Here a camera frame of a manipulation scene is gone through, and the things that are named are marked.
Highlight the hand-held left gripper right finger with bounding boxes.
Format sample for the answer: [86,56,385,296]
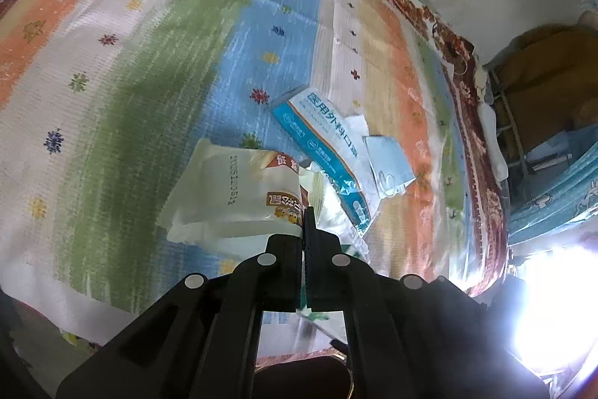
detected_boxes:
[305,207,552,399]

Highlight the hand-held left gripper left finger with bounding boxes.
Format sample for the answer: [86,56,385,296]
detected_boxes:
[56,207,308,399]

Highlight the brown bin with gold rim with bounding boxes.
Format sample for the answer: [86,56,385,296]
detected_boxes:
[255,345,358,399]

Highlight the cream snack packet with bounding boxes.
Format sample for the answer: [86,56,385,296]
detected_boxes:
[156,138,311,246]

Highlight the blue face mask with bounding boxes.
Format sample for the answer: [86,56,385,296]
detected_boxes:
[363,133,417,200]

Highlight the clear plastic mask packet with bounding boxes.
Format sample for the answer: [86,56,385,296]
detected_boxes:
[272,87,377,237]

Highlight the white cloth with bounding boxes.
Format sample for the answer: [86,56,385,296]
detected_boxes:
[477,100,510,182]

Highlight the striped colourful mat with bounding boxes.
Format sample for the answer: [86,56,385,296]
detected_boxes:
[0,0,472,344]

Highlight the teal printed blanket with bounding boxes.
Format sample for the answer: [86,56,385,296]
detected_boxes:
[507,147,598,245]

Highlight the brown wooden cabinet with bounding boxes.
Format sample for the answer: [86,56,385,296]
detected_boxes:
[490,13,598,157]

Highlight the metal bed frame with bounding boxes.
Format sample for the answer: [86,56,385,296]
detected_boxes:
[488,67,533,194]

